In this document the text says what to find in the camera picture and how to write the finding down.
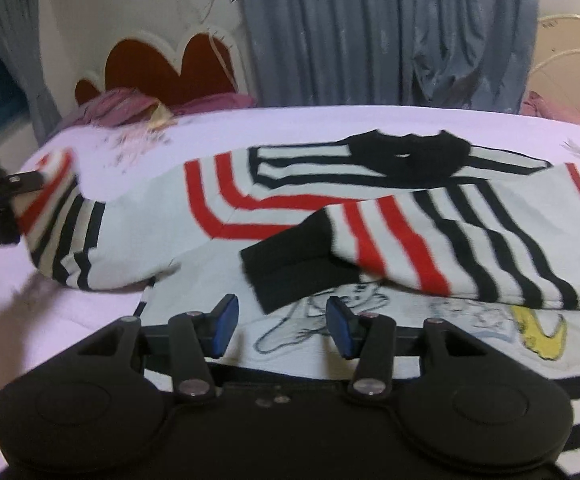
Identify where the striped white red black sweater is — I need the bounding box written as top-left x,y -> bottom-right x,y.
0,131 -> 580,479

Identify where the blue grey curtain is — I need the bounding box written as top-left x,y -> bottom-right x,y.
242,0 -> 538,113

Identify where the pink pillow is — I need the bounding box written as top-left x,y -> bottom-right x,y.
56,88 -> 256,131

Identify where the cream arched headboard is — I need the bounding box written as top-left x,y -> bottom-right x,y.
526,14 -> 580,110

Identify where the red cream crown headboard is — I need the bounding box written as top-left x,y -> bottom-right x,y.
73,25 -> 249,106

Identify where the pink floral bed sheet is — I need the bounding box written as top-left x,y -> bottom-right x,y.
0,106 -> 580,473

